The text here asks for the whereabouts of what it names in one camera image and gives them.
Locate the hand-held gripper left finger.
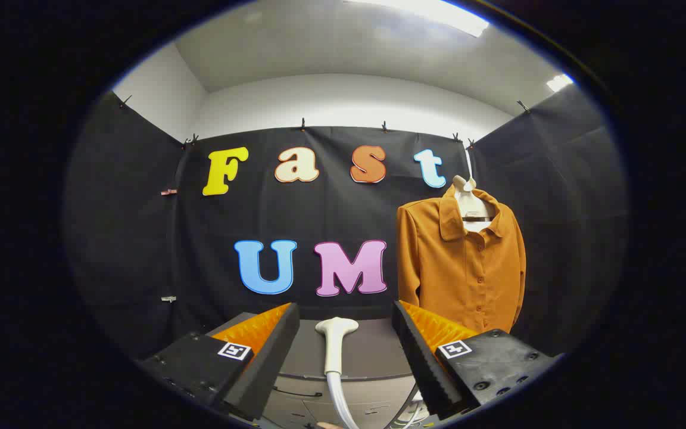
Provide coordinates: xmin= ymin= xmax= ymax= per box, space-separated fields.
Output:
xmin=141 ymin=302 xmax=301 ymax=421

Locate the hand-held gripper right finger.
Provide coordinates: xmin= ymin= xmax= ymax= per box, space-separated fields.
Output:
xmin=392 ymin=300 xmax=558 ymax=421

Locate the white garment steamer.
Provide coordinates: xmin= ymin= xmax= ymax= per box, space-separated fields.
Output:
xmin=316 ymin=317 xmax=360 ymax=429

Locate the orange button shirt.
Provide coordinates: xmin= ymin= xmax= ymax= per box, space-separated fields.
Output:
xmin=396 ymin=186 xmax=527 ymax=334

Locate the white clothes hanger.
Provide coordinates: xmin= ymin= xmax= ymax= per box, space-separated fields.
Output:
xmin=453 ymin=149 xmax=497 ymax=225

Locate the black backdrop cloth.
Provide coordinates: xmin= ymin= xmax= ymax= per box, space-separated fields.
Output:
xmin=63 ymin=83 xmax=628 ymax=364

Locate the row of black clips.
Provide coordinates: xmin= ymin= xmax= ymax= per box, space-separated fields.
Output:
xmin=119 ymin=94 xmax=532 ymax=150

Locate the large ceiling light panel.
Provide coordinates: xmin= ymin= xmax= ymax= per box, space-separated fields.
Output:
xmin=349 ymin=0 xmax=490 ymax=38

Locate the white cable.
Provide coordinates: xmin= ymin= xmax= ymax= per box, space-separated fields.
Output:
xmin=388 ymin=387 xmax=426 ymax=429

